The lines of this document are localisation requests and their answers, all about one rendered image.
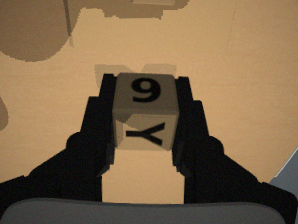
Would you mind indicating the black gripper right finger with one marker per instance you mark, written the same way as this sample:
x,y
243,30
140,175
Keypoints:
x,y
210,175

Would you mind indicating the beige block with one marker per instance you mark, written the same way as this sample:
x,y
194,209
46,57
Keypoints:
x,y
157,2
145,111

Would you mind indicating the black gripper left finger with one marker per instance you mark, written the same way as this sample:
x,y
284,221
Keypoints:
x,y
87,156

